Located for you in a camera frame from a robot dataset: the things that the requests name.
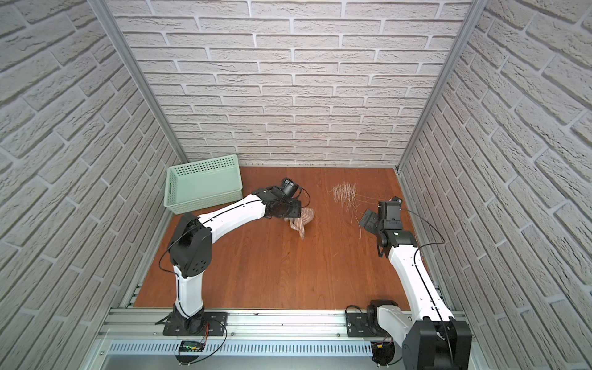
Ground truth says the pink white striped dishcloth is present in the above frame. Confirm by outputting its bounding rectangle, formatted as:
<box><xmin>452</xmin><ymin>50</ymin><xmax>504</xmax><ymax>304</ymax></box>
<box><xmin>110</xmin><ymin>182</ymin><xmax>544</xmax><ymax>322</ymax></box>
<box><xmin>284</xmin><ymin>208</ymin><xmax>315</xmax><ymax>240</ymax></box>

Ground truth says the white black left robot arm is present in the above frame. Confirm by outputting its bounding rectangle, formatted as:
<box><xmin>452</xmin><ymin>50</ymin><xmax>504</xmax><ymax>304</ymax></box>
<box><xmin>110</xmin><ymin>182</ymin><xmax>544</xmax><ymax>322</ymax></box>
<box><xmin>166</xmin><ymin>178</ymin><xmax>305</xmax><ymax>326</ymax></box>

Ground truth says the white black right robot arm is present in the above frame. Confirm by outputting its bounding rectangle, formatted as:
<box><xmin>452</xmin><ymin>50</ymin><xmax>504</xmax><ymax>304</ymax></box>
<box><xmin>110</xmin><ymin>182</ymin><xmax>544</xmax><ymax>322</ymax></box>
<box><xmin>359</xmin><ymin>197</ymin><xmax>473</xmax><ymax>369</ymax></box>

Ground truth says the mint green perforated plastic basket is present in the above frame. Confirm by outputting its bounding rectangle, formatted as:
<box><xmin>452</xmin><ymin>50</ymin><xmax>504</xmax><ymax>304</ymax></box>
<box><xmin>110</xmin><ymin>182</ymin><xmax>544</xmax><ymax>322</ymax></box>
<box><xmin>163</xmin><ymin>154</ymin><xmax>243</xmax><ymax>214</ymax></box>

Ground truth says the right black round controller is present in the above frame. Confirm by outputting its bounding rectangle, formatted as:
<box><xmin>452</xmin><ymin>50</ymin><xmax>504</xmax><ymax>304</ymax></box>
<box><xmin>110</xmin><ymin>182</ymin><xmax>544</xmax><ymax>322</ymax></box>
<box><xmin>371</xmin><ymin>341</ymin><xmax>396</xmax><ymax>366</ymax></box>

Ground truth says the left green circuit board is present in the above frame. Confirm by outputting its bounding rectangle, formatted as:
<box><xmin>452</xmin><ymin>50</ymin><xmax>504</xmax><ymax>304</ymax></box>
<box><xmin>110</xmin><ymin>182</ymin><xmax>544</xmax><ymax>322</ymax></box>
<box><xmin>178</xmin><ymin>341</ymin><xmax>206</xmax><ymax>356</ymax></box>

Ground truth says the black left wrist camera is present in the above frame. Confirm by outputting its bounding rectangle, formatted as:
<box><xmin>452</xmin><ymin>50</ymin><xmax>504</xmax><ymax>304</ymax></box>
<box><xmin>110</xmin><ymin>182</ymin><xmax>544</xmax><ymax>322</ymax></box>
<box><xmin>280</xmin><ymin>177</ymin><xmax>300</xmax><ymax>199</ymax></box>

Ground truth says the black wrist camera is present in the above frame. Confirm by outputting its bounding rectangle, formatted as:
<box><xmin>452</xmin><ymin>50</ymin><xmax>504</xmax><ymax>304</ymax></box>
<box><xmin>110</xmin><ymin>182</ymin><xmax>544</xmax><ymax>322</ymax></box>
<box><xmin>378</xmin><ymin>197</ymin><xmax>402</xmax><ymax>222</ymax></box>
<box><xmin>280</xmin><ymin>177</ymin><xmax>300</xmax><ymax>199</ymax></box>

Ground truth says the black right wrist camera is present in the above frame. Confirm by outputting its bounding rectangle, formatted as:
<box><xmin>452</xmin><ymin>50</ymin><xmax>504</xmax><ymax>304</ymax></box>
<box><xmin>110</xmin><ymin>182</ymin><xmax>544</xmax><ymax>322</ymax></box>
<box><xmin>378</xmin><ymin>197</ymin><xmax>402</xmax><ymax>222</ymax></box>

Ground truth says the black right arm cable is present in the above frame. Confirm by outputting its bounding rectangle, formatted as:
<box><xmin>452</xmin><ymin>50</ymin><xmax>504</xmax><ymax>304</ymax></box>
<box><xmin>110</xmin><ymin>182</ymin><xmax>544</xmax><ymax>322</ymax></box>
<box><xmin>344</xmin><ymin>207</ymin><xmax>456</xmax><ymax>366</ymax></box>

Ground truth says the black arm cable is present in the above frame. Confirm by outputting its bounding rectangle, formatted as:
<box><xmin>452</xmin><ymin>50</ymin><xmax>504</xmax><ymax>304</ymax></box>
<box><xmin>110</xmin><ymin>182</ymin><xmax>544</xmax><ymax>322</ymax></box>
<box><xmin>344</xmin><ymin>207</ymin><xmax>456</xmax><ymax>366</ymax></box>
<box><xmin>156</xmin><ymin>184</ymin><xmax>311</xmax><ymax>364</ymax></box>

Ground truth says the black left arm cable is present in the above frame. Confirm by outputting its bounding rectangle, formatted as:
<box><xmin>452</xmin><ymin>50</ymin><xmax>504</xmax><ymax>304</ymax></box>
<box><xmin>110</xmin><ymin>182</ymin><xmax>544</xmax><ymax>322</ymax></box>
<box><xmin>156</xmin><ymin>184</ymin><xmax>311</xmax><ymax>364</ymax></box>

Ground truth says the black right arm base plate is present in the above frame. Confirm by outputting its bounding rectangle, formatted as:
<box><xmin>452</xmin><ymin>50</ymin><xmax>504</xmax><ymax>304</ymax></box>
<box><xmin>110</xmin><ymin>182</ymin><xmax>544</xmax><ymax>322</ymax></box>
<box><xmin>345</xmin><ymin>305</ymin><xmax>388</xmax><ymax>338</ymax></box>

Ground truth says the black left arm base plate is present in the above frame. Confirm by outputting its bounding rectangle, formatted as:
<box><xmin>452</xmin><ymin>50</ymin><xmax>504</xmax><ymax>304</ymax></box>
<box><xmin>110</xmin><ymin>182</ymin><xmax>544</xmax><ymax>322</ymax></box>
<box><xmin>157</xmin><ymin>311</ymin><xmax>228</xmax><ymax>337</ymax></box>

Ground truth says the aluminium mounting rail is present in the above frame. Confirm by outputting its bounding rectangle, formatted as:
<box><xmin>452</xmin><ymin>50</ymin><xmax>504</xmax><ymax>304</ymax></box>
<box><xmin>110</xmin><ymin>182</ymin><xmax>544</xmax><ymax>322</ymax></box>
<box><xmin>89</xmin><ymin>309</ymin><xmax>394</xmax><ymax>364</ymax></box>

